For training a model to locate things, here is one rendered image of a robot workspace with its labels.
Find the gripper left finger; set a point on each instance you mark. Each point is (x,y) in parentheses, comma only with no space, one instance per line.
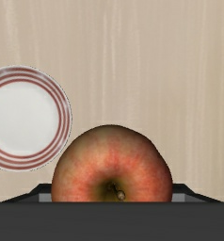
(38,191)

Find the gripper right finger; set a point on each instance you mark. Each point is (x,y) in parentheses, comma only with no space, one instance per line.
(184,192)

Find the white plate with red rings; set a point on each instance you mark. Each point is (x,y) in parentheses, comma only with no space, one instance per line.
(24,118)

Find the red apple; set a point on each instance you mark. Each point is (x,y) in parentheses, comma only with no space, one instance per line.
(111,163)

